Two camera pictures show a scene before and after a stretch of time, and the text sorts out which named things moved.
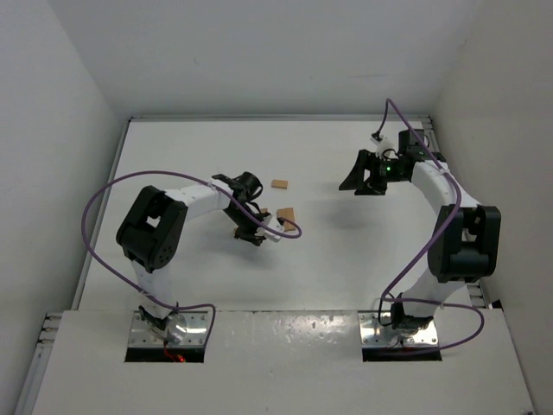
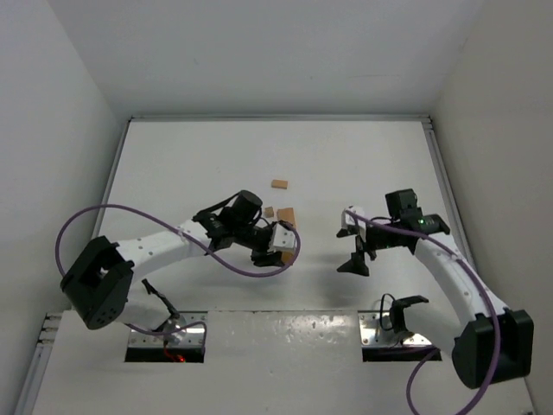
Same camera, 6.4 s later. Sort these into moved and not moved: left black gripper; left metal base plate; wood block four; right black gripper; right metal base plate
Moved: right black gripper; left black gripper
Not moved: wood block four; right metal base plate; left metal base plate
